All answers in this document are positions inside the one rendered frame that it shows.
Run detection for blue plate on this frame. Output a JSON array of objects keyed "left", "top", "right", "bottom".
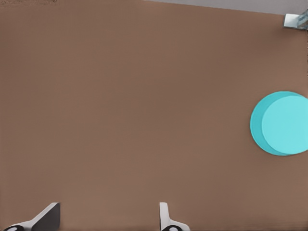
[{"left": 249, "top": 90, "right": 308, "bottom": 156}]

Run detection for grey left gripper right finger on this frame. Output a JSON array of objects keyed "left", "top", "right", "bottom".
[{"left": 159, "top": 202, "right": 191, "bottom": 231}]

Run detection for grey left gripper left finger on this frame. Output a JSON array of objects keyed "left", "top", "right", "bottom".
[{"left": 1, "top": 202, "right": 61, "bottom": 231}]

